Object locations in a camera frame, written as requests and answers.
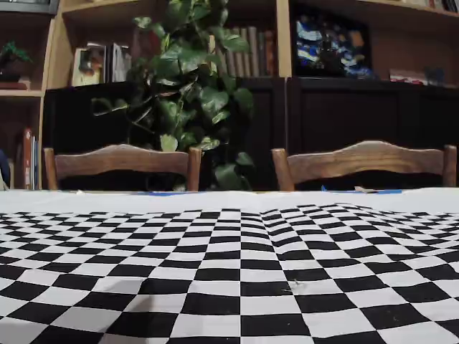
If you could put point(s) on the green leafy plant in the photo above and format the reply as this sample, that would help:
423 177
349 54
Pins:
186 57

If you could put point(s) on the beige hardcover book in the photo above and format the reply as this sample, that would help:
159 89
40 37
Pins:
236 53
245 53

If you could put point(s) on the flat red white books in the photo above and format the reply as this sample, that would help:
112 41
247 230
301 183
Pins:
407 76

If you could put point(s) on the light wooden bookshelf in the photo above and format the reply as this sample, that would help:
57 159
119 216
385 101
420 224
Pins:
283 36

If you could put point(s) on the brown wooden chair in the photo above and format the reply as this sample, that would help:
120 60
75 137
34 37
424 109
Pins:
122 163
376 159

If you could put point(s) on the small bonsai model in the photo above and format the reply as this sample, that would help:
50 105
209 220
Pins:
14 55

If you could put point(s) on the dark grey box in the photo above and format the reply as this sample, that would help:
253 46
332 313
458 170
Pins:
27 5

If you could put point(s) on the red spine book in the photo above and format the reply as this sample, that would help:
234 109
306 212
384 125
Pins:
27 161

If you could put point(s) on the blue tape strip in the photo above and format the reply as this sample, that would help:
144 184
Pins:
168 193
387 191

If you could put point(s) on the grey hardcover book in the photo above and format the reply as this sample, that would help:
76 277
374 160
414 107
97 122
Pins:
254 53

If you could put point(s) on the black cabinet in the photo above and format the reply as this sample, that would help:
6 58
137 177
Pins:
322 114

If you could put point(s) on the cream picture frame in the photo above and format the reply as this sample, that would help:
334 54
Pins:
80 77

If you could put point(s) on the grey standing books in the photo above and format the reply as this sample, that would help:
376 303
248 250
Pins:
118 64

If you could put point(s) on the pale blue spine book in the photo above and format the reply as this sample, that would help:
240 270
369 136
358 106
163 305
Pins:
36 165

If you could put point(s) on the starry night picture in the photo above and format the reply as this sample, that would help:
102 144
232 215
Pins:
330 46

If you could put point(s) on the reddish brown hardcover book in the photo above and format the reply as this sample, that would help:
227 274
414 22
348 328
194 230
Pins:
270 53

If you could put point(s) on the colourful upright books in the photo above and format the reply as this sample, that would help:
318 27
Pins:
444 4

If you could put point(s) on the checkerboard printed white sheet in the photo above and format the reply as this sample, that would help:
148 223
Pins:
107 286

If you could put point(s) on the dark blue small object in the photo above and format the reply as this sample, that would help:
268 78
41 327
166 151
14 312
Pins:
434 75

